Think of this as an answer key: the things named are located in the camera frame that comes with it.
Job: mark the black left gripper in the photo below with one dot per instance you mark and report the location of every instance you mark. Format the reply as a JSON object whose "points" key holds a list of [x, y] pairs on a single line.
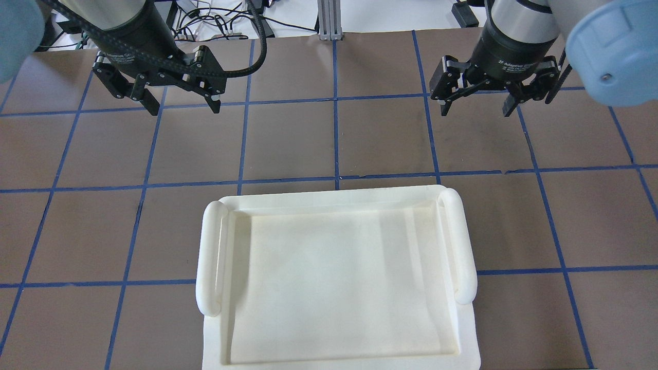
{"points": [[134, 43]]}

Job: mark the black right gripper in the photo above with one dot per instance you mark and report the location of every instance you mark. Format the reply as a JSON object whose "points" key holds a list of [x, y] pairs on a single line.
{"points": [[506, 55]]}

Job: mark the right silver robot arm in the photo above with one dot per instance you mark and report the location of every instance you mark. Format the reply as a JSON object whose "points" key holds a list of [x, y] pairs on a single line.
{"points": [[610, 44]]}

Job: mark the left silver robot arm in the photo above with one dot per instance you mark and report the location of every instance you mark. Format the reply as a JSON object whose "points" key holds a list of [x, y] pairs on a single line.
{"points": [[24, 25]]}

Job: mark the black power adapter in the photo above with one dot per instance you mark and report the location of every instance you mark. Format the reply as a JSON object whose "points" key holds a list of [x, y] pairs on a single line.
{"points": [[463, 13]]}

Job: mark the white plastic tray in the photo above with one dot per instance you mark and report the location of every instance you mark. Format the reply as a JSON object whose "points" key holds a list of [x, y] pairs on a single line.
{"points": [[380, 278]]}

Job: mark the aluminium frame post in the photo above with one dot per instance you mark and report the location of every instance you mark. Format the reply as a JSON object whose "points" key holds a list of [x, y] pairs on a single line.
{"points": [[329, 21]]}

